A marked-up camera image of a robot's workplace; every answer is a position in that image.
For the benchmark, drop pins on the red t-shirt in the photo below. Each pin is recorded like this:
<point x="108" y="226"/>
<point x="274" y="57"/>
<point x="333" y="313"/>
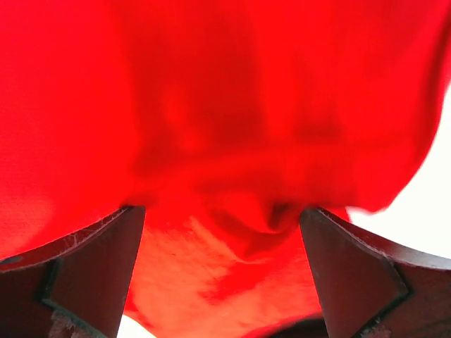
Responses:
<point x="224" y="119"/>

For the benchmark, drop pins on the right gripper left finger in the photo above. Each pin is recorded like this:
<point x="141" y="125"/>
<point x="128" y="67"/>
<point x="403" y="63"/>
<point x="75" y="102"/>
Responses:
<point x="75" y="286"/>

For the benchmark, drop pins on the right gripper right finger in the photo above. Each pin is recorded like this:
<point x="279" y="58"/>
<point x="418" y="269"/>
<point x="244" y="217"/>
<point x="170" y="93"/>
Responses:
<point x="369" y="286"/>

